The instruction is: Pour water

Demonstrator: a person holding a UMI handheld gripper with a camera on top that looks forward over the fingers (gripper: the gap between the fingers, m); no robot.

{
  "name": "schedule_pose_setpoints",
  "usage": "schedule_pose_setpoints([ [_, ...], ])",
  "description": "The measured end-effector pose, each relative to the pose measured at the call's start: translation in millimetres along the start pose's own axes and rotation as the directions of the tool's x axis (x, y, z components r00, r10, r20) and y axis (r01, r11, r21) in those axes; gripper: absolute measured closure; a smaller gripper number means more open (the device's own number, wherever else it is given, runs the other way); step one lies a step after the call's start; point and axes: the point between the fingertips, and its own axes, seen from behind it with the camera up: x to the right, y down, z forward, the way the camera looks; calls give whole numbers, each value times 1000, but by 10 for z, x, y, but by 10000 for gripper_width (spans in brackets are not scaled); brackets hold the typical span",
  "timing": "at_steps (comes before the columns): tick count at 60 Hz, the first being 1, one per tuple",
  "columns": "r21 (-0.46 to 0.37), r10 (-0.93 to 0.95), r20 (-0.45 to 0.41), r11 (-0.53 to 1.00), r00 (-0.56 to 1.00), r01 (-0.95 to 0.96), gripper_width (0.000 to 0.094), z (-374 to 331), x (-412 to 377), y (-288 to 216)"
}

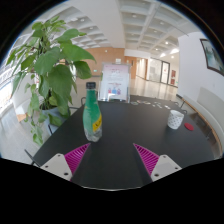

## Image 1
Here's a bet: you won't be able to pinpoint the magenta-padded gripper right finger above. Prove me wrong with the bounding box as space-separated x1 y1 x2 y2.
132 142 183 184

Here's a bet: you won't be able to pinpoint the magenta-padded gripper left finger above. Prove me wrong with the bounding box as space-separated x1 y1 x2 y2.
39 142 92 183

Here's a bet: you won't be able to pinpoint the green plastic drink bottle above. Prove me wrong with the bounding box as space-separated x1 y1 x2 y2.
82 81 103 143

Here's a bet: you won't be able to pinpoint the white ribbed cup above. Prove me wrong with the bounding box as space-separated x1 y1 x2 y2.
166 109 185 130

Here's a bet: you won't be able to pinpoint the flat round red coaster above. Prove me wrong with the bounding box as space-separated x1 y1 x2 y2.
183 122 195 132

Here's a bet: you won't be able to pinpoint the green leafy potted plant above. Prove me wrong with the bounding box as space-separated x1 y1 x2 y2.
5 14 98 148

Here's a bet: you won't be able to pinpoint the dark-framed landscape picture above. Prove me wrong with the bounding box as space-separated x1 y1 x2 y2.
199 38 224 77

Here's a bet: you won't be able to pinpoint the recessed ceiling lights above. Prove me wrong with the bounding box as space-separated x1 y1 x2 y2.
71 13 181 58

